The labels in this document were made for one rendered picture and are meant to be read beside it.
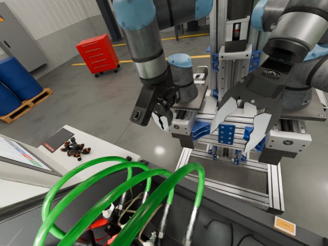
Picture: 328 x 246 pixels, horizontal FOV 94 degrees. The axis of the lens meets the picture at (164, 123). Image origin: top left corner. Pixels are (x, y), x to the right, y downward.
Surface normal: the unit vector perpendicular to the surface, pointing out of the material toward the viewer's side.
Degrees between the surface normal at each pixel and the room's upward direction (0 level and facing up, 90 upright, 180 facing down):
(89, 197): 90
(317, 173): 0
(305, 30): 61
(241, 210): 0
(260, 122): 52
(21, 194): 90
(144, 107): 31
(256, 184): 0
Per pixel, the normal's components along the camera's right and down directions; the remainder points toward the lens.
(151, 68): 0.14, 0.68
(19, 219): 0.84, 0.22
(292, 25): -0.71, -0.04
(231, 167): -0.22, -0.70
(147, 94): -0.51, -0.27
